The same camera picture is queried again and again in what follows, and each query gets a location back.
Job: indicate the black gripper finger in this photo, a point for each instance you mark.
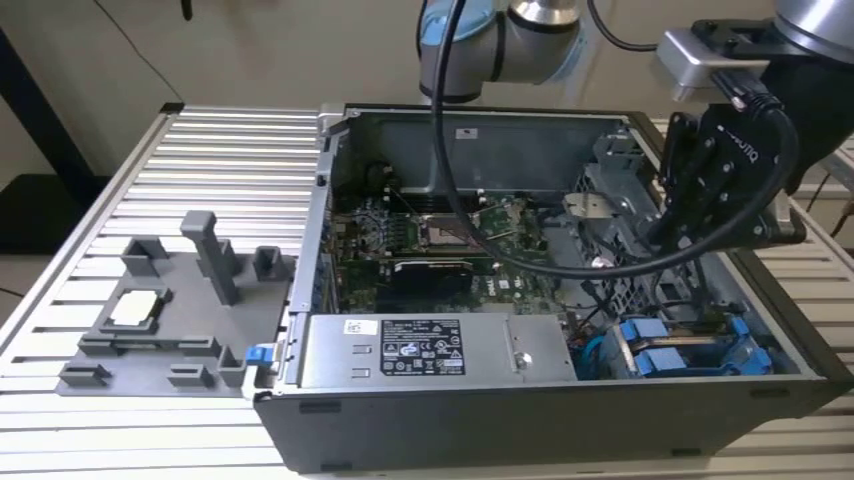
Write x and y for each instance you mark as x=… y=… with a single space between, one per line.
x=707 y=220
x=680 y=160

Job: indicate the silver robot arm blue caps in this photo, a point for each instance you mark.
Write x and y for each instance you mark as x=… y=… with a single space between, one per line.
x=520 y=55

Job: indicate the perforated metal disk bay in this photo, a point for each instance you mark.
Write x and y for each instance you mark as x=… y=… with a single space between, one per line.
x=616 y=230

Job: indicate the green motherboard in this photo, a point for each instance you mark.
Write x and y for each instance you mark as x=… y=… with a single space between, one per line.
x=520 y=290

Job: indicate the CPU socket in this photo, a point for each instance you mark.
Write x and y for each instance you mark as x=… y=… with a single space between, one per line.
x=436 y=232

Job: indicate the locking lever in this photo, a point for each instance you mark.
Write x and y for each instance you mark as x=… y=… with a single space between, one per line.
x=408 y=202

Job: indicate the silver power supply with label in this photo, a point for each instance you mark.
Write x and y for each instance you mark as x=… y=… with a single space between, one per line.
x=487 y=350

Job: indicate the black graphics card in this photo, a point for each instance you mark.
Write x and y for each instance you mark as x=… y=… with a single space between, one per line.
x=427 y=285

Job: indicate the dark grey PC case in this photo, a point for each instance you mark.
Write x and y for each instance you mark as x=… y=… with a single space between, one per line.
x=467 y=430

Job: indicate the blue case latch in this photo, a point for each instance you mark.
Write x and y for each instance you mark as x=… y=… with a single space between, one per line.
x=258 y=356

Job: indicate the small black hanging object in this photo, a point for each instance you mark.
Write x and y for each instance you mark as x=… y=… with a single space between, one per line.
x=186 y=10

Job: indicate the grey parts rack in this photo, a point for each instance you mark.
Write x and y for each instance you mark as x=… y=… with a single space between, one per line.
x=166 y=360

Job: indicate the silver CPU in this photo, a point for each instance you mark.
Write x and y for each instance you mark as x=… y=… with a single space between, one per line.
x=134 y=307

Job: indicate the black stand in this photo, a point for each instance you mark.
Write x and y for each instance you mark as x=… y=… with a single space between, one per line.
x=40 y=200

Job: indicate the silver metal bracket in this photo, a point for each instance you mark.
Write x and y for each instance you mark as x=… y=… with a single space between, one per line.
x=587 y=205

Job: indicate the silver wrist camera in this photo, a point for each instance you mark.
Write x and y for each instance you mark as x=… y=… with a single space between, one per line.
x=693 y=60

